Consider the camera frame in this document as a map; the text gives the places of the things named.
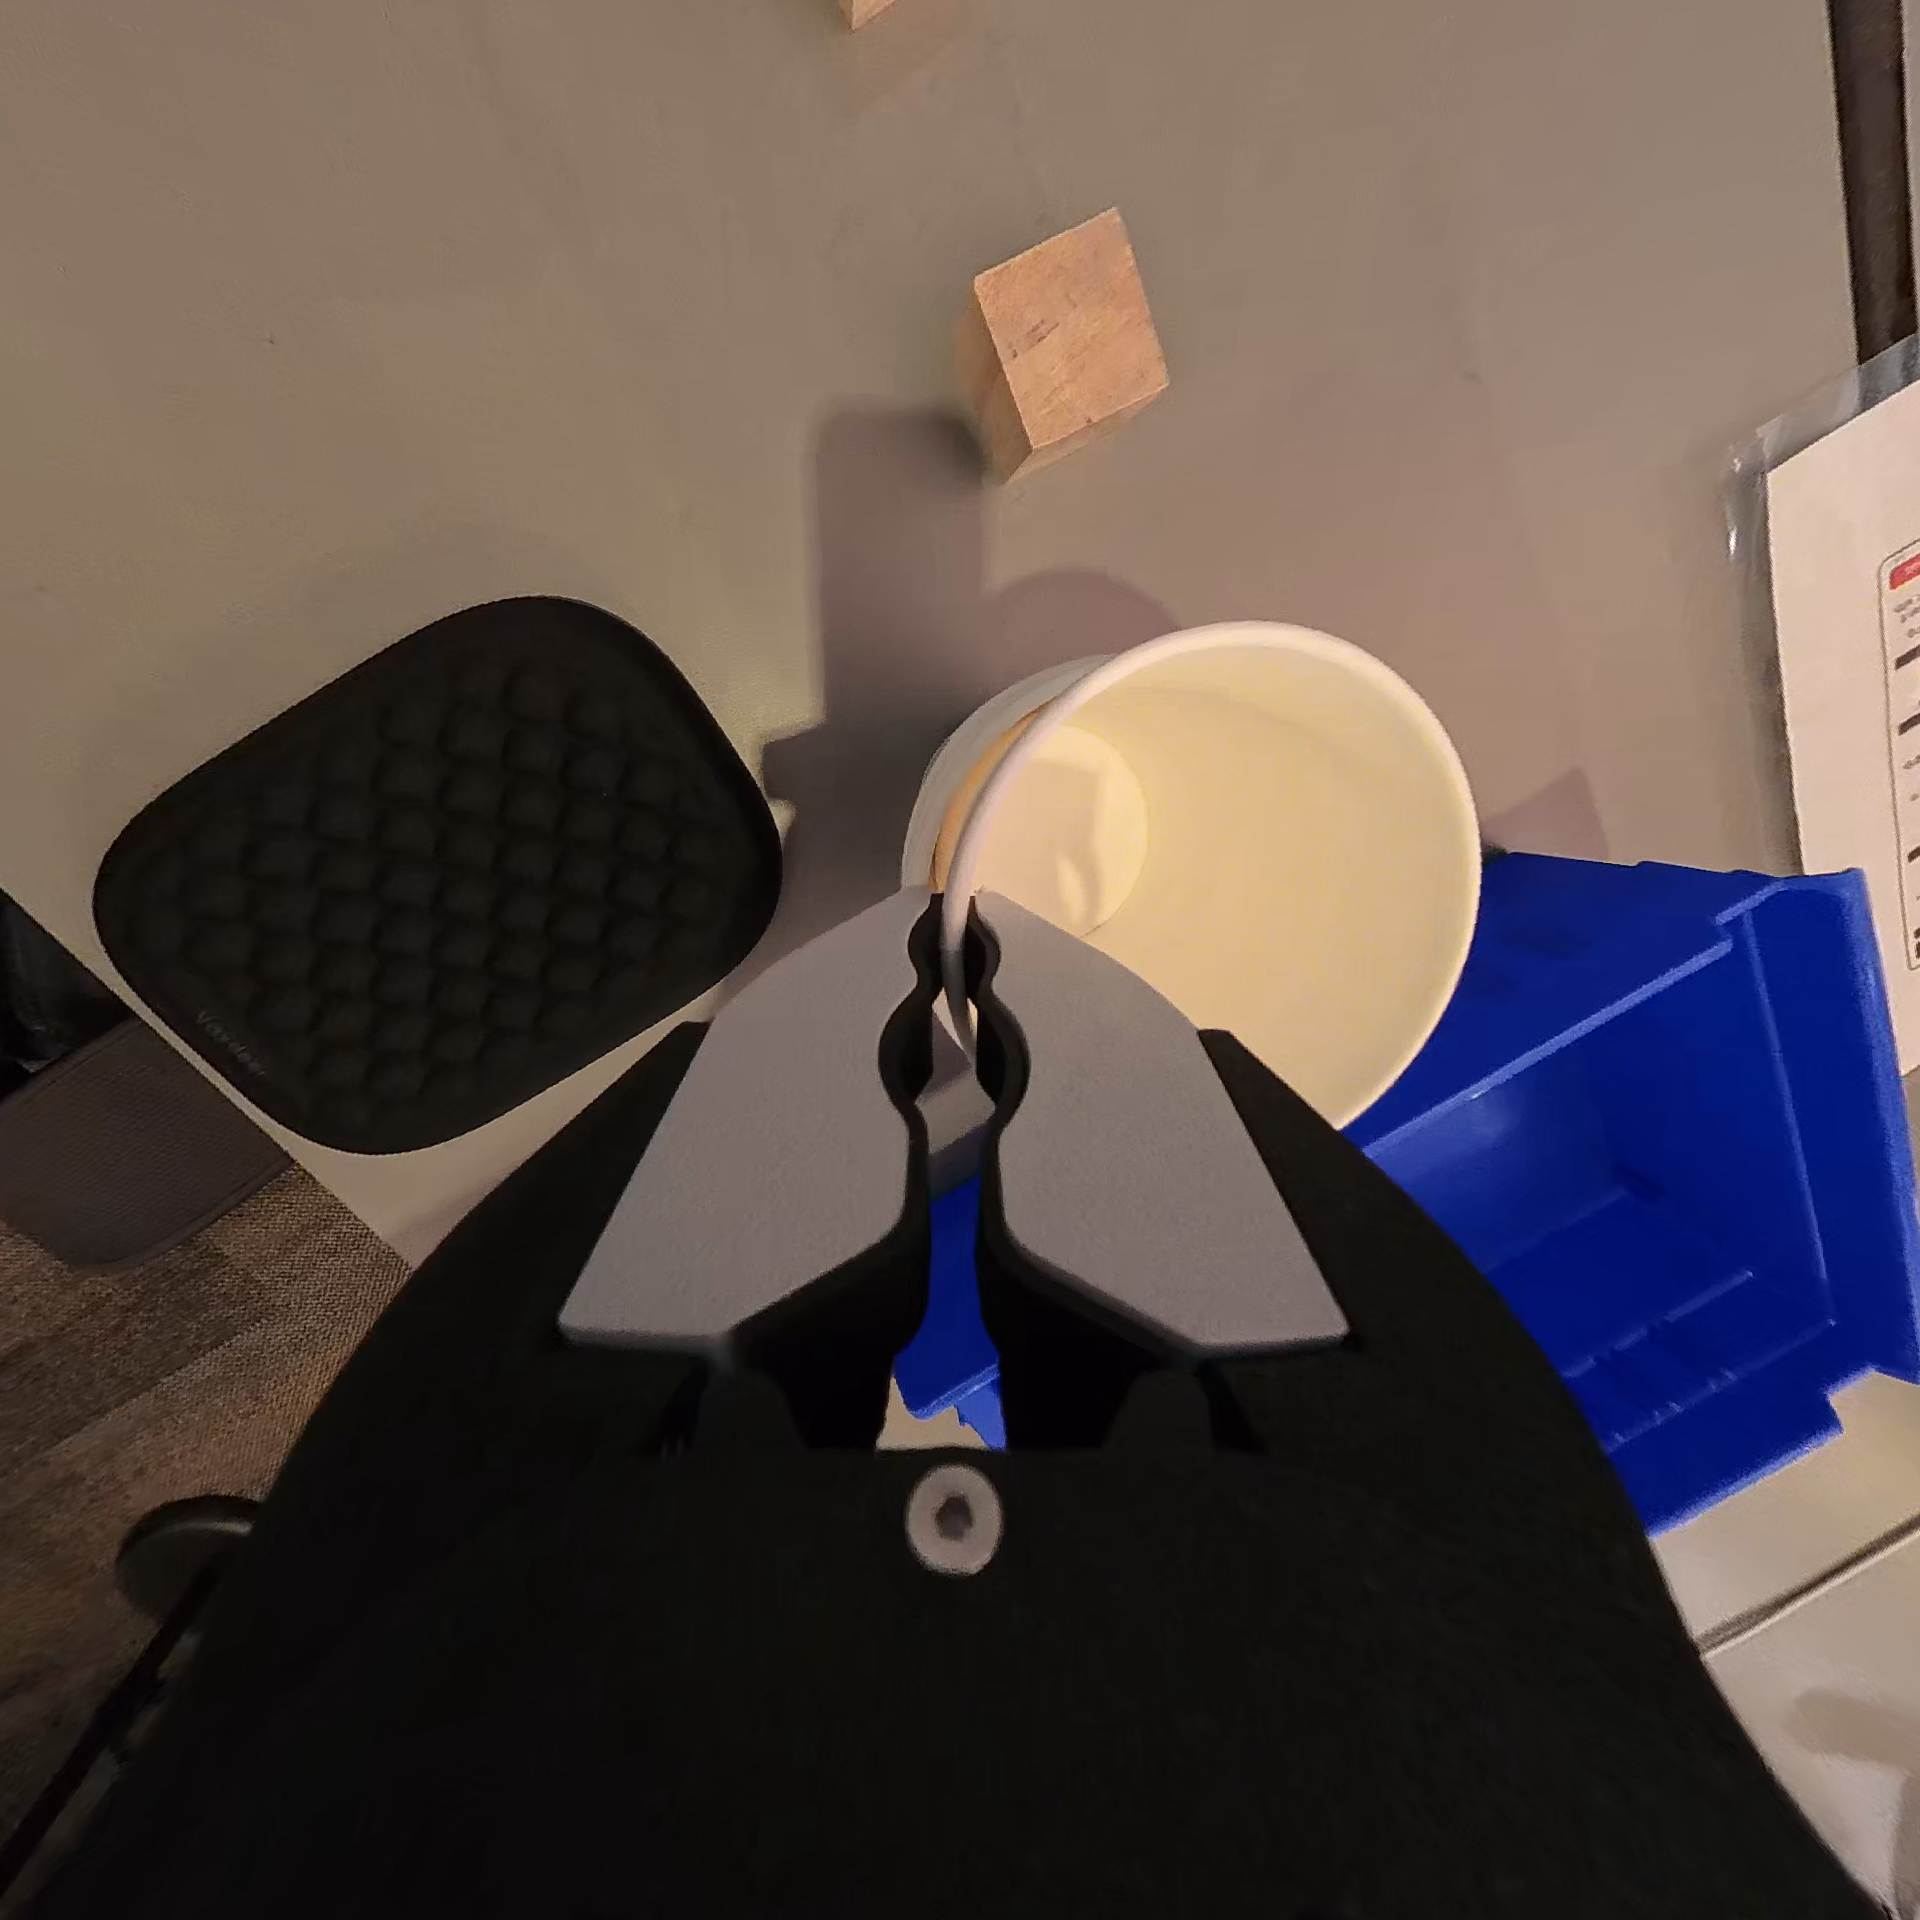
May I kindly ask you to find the white paper cup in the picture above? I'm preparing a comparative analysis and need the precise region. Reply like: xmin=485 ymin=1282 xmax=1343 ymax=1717
xmin=936 ymin=620 xmax=1484 ymax=1134
xmin=903 ymin=657 xmax=1114 ymax=905

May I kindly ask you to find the paper sheet in plastic sleeve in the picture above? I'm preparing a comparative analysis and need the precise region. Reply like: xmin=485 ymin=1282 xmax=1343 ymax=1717
xmin=1716 ymin=333 xmax=1920 ymax=1075

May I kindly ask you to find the blue plastic bin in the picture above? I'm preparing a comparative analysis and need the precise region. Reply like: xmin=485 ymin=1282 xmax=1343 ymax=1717
xmin=896 ymin=853 xmax=1877 ymax=1539

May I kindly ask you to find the black cable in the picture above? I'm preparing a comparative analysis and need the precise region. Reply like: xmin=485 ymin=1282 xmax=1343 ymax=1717
xmin=0 ymin=1559 xmax=242 ymax=1893

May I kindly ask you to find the black wrist rest pad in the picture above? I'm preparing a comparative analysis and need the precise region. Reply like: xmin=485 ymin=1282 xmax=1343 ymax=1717
xmin=94 ymin=595 xmax=781 ymax=1155

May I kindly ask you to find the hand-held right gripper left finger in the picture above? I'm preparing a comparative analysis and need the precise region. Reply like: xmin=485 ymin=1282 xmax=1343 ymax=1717
xmin=557 ymin=890 xmax=946 ymax=1353

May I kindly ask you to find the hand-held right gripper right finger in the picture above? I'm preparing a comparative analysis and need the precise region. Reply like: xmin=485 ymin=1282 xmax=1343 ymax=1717
xmin=968 ymin=890 xmax=1348 ymax=1369

